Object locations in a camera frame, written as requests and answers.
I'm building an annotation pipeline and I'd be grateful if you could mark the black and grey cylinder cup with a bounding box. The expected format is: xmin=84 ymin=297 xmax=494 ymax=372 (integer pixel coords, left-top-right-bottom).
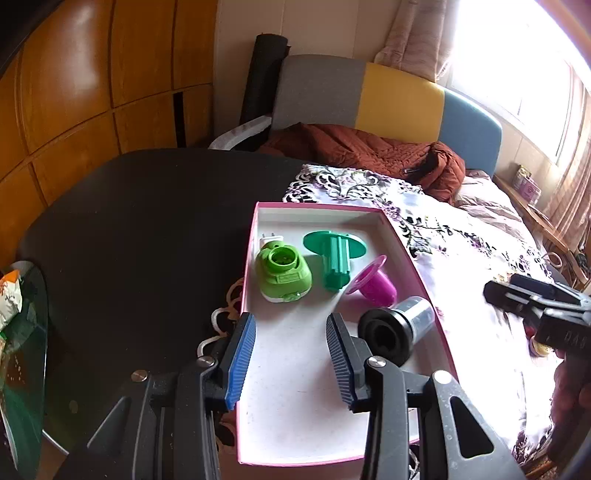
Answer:
xmin=358 ymin=296 xmax=435 ymax=369

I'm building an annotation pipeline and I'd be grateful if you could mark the white chair armrest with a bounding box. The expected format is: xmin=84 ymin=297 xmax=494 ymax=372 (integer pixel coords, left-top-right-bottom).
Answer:
xmin=208 ymin=115 xmax=273 ymax=151

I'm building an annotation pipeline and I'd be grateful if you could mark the green and white plug device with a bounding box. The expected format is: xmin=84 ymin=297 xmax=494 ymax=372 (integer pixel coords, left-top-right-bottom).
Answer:
xmin=255 ymin=233 xmax=313 ymax=304

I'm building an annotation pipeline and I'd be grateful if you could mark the rust brown quilted jacket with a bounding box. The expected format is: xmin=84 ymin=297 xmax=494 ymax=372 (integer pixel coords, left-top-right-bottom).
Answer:
xmin=259 ymin=122 xmax=466 ymax=204

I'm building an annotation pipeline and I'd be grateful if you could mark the pink shallow cardboard box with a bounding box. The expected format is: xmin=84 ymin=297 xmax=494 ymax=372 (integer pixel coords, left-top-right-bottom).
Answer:
xmin=236 ymin=202 xmax=460 ymax=466

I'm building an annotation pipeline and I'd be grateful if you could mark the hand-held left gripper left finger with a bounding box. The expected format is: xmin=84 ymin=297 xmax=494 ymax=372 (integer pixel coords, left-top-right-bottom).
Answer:
xmin=53 ymin=312 xmax=257 ymax=480

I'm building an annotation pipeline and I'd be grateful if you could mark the window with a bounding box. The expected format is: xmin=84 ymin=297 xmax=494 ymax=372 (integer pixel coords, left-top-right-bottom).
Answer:
xmin=443 ymin=0 xmax=587 ymax=162

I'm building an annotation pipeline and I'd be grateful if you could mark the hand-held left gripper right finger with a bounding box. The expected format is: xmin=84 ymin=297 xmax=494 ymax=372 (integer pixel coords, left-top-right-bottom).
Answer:
xmin=325 ymin=313 xmax=525 ymax=480

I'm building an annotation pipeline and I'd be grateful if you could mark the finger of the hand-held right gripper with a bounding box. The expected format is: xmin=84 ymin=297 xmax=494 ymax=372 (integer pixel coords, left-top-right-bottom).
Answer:
xmin=484 ymin=280 xmax=555 ymax=325
xmin=508 ymin=274 xmax=583 ymax=304

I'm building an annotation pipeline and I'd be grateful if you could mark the beige patterned curtain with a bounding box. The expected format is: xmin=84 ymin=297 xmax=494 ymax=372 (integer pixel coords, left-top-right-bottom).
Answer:
xmin=374 ymin=0 xmax=458 ymax=84
xmin=540 ymin=78 xmax=591 ymax=241

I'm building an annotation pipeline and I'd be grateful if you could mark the black rolled mat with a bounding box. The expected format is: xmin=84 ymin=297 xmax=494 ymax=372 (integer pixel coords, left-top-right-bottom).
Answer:
xmin=240 ymin=33 xmax=291 ymax=127

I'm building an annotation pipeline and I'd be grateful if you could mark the person's right hand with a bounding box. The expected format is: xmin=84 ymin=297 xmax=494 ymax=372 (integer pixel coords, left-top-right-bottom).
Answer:
xmin=547 ymin=349 xmax=591 ymax=462

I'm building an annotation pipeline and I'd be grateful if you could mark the grey yellow blue headboard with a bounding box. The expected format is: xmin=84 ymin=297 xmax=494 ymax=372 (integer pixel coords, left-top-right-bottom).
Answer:
xmin=270 ymin=54 xmax=503 ymax=178

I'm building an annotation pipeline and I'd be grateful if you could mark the green flanged spool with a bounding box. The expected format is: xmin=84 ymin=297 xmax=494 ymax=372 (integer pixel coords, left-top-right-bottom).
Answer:
xmin=303 ymin=230 xmax=367 ymax=291

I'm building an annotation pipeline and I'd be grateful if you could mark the magenta funnel cup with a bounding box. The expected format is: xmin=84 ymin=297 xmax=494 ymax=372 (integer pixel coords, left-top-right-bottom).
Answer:
xmin=345 ymin=255 xmax=398 ymax=306

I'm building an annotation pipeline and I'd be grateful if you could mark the glass side table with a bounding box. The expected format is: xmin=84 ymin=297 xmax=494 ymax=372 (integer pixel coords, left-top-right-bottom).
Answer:
xmin=0 ymin=261 xmax=49 ymax=480

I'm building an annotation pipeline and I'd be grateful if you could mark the wooden desk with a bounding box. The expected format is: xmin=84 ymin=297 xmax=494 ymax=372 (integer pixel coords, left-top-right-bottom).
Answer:
xmin=494 ymin=175 xmax=587 ymax=278

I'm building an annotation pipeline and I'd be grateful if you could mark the orange snack bag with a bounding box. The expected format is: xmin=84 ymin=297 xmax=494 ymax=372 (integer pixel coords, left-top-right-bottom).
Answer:
xmin=0 ymin=270 xmax=24 ymax=333

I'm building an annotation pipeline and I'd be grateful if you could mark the white floral embroidered tablecloth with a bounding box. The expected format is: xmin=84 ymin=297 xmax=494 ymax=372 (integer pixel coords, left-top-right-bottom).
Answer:
xmin=196 ymin=164 xmax=571 ymax=472

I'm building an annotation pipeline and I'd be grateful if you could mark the wooden wardrobe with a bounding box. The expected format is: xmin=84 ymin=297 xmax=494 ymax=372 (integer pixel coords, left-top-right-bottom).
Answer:
xmin=0 ymin=0 xmax=218 ymax=208

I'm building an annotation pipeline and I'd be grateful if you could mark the purple box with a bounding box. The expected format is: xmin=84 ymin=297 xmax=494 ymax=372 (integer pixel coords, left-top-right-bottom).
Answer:
xmin=512 ymin=165 xmax=543 ymax=204

